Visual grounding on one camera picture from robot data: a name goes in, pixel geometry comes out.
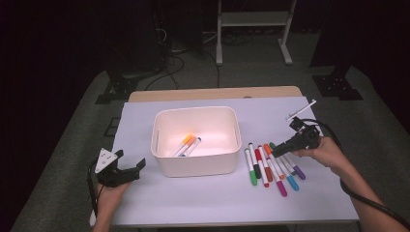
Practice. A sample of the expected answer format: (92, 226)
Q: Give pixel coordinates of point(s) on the white metal frame stand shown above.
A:
(253, 18)

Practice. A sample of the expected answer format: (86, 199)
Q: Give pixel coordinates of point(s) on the dark blue capped marker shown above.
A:
(193, 145)

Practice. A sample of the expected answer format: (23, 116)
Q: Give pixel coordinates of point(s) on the light blue capped marker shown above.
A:
(292, 184)

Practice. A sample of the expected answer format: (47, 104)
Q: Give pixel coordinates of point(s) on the brown capped marker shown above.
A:
(268, 175)

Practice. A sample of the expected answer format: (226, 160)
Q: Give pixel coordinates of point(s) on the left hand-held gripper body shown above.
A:
(112, 177)

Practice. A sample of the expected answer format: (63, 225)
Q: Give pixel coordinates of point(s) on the person's right hand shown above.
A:
(328, 154)

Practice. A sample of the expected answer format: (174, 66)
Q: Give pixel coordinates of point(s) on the yellow capped marker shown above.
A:
(187, 139)

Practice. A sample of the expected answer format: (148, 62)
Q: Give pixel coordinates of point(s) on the dark green capped marker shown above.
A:
(272, 145)

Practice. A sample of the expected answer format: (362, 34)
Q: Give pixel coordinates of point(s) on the black stand base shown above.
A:
(117, 88)
(336, 87)

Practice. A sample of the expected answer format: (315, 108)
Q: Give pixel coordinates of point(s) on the white plastic storage box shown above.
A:
(193, 167)

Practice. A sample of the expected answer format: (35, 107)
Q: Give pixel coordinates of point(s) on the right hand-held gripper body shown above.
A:
(306, 137)

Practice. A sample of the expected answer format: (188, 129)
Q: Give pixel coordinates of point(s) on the orange capped marker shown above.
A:
(191, 141)
(267, 150)

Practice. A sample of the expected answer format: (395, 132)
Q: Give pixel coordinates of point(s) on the red capped marker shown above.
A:
(258, 155)

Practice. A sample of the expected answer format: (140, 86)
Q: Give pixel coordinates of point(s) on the purple capped marker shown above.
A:
(299, 173)

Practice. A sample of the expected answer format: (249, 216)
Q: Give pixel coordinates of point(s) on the black floor frame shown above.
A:
(111, 128)

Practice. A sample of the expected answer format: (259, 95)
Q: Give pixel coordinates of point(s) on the person's left hand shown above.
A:
(109, 196)

